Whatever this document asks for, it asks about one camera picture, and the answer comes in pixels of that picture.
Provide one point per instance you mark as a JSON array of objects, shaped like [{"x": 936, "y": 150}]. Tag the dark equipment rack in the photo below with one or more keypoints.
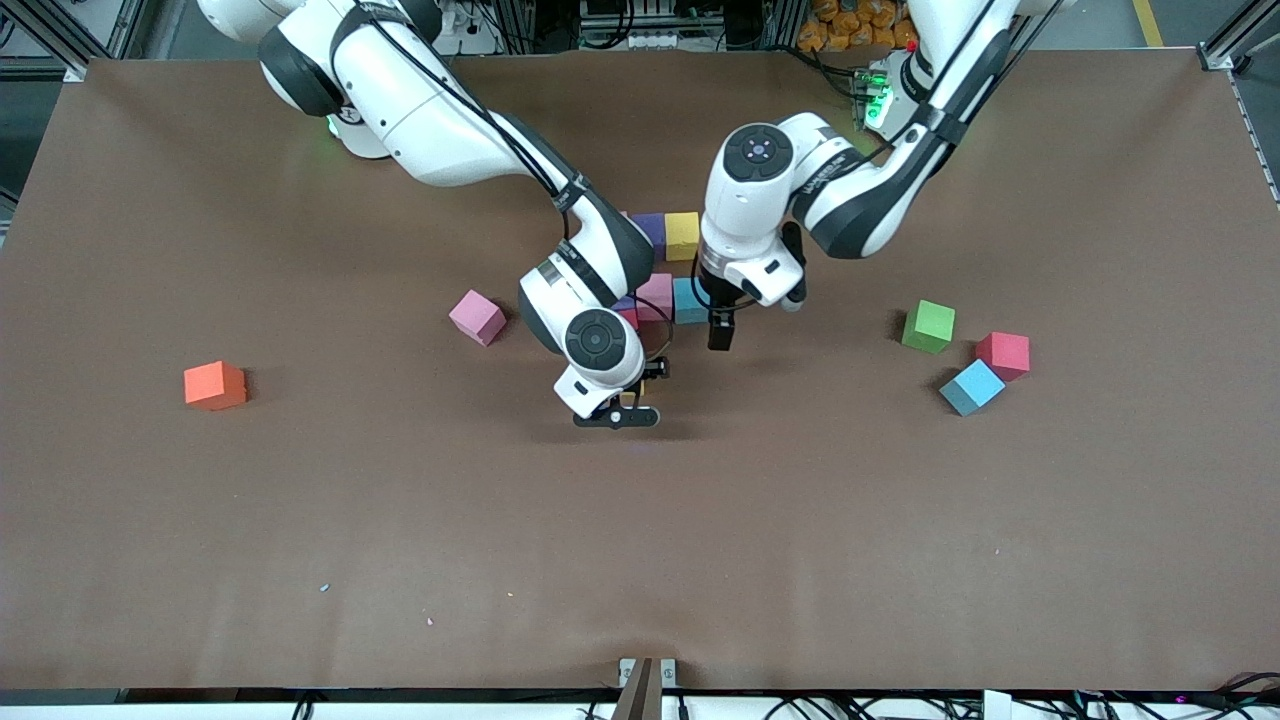
[{"x": 700, "y": 20}]

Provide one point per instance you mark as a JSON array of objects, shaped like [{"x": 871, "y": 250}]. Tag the pile of orange toys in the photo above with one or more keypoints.
[{"x": 850, "y": 25}]

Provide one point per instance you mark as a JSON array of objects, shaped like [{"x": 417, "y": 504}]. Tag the blue foam cube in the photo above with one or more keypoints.
[
  {"x": 971, "y": 387},
  {"x": 686, "y": 300}
]

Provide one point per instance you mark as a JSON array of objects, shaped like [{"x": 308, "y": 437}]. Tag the pink foam cube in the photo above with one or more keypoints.
[
  {"x": 658, "y": 297},
  {"x": 477, "y": 318}
]

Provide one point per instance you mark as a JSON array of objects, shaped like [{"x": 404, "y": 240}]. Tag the large table cover sheet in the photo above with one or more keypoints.
[{"x": 200, "y": 550}]

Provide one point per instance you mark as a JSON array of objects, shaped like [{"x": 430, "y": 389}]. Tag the aluminium frame profile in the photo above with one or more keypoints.
[
  {"x": 75, "y": 70},
  {"x": 1215, "y": 58}
]

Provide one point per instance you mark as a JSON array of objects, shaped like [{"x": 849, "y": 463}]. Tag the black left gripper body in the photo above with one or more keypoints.
[{"x": 720, "y": 306}]

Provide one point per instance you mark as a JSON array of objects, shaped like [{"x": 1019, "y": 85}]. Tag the orange foam cube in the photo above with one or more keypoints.
[{"x": 215, "y": 386}]

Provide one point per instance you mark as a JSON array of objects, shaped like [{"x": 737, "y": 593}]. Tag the front camera mount post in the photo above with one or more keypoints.
[{"x": 640, "y": 700}]

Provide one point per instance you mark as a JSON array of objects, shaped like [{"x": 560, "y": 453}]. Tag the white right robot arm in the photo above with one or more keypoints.
[{"x": 430, "y": 120}]

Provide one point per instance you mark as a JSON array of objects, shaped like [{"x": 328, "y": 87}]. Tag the red foam cube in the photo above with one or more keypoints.
[
  {"x": 630, "y": 318},
  {"x": 1003, "y": 356}
]

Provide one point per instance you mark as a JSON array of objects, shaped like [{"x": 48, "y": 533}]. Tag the yellow foam cube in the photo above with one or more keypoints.
[
  {"x": 683, "y": 237},
  {"x": 630, "y": 398}
]

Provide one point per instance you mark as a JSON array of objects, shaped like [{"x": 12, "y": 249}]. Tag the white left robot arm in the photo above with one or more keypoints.
[{"x": 740, "y": 220}]

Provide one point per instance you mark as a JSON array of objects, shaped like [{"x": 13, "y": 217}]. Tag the green foam cube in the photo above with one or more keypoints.
[{"x": 928, "y": 326}]

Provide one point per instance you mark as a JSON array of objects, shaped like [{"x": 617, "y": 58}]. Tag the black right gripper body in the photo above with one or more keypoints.
[{"x": 655, "y": 369}]

